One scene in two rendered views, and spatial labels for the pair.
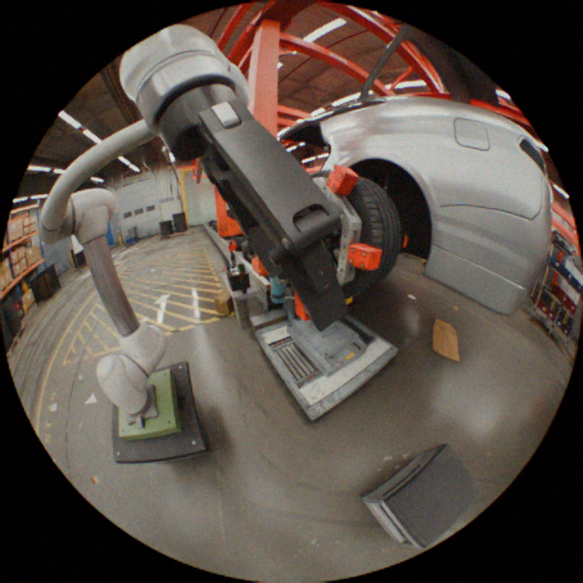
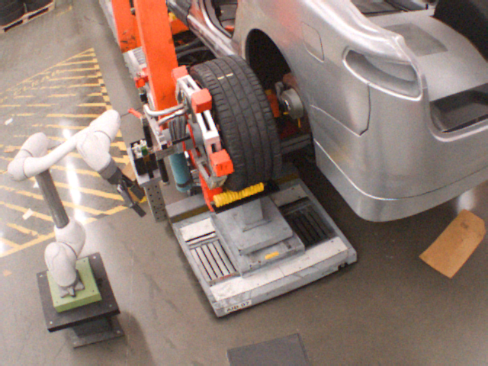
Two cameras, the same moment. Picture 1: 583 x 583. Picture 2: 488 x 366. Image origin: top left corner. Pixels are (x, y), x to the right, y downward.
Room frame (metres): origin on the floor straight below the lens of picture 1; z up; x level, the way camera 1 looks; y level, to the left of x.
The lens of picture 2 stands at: (-1.59, -0.97, 2.40)
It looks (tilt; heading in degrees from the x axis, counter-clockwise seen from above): 37 degrees down; 17
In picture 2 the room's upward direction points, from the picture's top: 11 degrees counter-clockwise
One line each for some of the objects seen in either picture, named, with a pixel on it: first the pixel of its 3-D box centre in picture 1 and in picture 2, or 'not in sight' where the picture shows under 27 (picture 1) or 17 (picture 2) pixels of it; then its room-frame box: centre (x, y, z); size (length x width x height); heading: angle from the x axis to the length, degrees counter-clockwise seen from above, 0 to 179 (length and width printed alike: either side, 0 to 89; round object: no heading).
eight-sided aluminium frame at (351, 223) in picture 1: (309, 238); (198, 130); (0.80, -0.08, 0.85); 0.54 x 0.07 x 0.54; 31
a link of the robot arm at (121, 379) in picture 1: (119, 381); (59, 261); (0.16, 0.66, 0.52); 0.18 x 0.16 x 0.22; 175
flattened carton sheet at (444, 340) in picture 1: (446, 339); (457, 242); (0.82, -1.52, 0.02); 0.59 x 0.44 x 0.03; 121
